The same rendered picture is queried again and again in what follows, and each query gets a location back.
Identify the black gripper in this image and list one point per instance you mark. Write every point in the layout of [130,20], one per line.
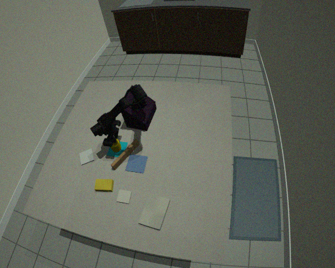
[112,134]

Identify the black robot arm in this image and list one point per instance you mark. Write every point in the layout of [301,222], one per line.
[106,121]

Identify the light brown wooden plank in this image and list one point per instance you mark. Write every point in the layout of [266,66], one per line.
[125,154]

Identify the yellow rectangular block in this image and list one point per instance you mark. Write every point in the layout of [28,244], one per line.
[104,185]

